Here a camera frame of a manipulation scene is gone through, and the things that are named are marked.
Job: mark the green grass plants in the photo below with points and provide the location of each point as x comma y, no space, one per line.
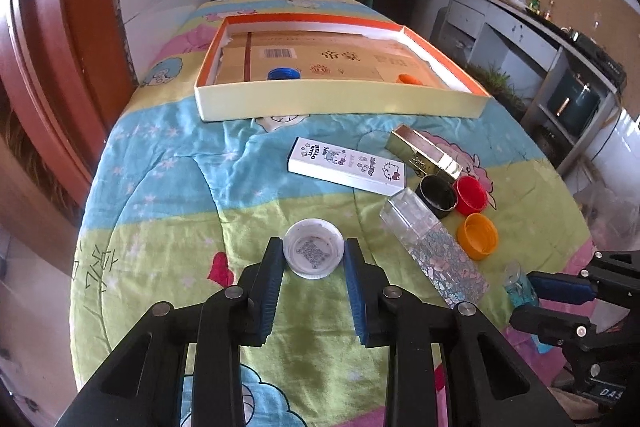
497,84

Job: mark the black gas stove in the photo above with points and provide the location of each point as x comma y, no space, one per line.
600,57

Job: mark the colourful cartoon blanket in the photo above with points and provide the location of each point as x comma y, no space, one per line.
165,187

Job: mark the orange-rimmed shallow box tray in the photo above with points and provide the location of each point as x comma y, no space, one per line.
300,103

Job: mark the white desk cabinet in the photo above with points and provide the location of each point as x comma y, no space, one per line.
500,27

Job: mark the black bottle cap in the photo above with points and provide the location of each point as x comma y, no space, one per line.
439,196

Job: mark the red bottle cap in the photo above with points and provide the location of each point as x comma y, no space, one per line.
471,194

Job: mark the white bottle cap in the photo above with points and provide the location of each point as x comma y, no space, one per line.
314,249

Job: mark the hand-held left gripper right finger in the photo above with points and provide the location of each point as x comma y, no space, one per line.
357,297

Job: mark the red wooden door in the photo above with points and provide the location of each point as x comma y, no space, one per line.
65,57

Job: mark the green lidded jar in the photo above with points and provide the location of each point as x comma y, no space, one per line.
536,4

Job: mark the teal tube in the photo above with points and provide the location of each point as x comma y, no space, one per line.
520,292

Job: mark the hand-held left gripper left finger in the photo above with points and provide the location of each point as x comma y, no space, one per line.
267,287

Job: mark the gold rectangular box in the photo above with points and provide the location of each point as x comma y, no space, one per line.
425,152

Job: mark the clear floral print box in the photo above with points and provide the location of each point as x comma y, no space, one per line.
435,252

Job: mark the dark teal container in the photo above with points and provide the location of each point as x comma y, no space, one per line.
572,99

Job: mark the white cartoon print box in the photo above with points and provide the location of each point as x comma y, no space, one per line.
345,164

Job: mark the orange bottle cap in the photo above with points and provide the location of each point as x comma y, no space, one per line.
479,236
409,79

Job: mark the clear plastic bag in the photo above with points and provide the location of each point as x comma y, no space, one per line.
607,217

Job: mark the blue bottle cap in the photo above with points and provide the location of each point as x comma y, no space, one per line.
283,73

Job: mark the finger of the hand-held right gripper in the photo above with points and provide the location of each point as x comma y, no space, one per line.
560,292
575,331

